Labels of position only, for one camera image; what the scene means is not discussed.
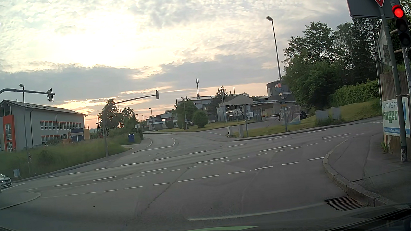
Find dark car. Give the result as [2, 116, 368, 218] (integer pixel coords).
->
[277, 110, 308, 122]

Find group of industrial buildings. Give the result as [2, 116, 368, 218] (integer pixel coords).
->
[143, 78, 302, 132]

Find overgrown grass field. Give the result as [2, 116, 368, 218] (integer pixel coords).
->
[0, 132, 146, 182]

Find green hedge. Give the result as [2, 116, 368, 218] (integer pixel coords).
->
[328, 78, 382, 108]

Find grey building with red entrance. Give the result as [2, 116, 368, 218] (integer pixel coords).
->
[0, 93, 91, 153]

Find road markings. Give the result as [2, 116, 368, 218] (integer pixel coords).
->
[0, 119, 391, 231]

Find grey asphalt road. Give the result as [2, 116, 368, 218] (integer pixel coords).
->
[0, 113, 392, 231]

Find grey asphalt pavement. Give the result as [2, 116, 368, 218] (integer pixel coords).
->
[321, 129, 411, 211]

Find round green bush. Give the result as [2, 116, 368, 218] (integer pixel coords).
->
[191, 110, 210, 129]

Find grey pavement corner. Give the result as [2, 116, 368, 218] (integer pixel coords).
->
[0, 187, 43, 214]

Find traffic light with give-way sign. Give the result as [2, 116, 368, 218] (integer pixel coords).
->
[342, 0, 411, 166]

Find tree cluster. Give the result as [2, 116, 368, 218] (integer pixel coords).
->
[97, 96, 140, 136]

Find grass bank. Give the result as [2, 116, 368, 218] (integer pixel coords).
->
[229, 98, 384, 140]

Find group of tall trees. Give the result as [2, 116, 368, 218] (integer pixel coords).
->
[277, 15, 388, 113]

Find white and blue billboard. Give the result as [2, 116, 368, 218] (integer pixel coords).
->
[381, 96, 411, 140]

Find grass lawn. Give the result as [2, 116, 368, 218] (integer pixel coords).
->
[155, 118, 262, 135]

